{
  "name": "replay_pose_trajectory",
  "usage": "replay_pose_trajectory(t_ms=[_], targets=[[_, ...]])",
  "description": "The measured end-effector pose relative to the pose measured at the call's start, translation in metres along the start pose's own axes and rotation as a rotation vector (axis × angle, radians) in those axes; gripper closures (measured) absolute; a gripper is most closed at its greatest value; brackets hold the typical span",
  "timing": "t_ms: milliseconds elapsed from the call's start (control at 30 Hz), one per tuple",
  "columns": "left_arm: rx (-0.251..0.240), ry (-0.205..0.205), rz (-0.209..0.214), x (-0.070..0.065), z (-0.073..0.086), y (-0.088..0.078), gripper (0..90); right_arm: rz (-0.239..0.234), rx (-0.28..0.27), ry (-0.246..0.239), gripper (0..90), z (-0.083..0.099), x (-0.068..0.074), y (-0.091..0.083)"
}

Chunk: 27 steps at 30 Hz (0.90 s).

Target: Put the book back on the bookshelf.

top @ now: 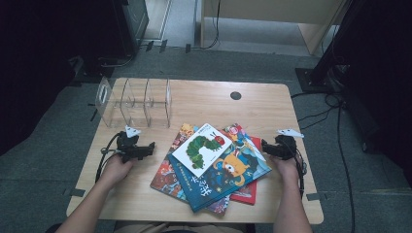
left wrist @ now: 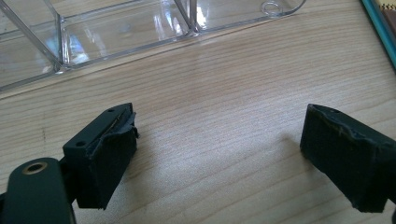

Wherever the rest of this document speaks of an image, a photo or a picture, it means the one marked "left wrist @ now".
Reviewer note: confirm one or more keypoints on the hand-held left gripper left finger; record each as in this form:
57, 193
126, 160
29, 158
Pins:
99, 161

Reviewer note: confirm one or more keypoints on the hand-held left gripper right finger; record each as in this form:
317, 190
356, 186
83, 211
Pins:
348, 161

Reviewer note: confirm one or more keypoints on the light blue monsters picture book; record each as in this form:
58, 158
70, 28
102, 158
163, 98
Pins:
381, 29

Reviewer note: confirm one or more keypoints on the clear acrylic book rack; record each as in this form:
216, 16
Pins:
124, 31

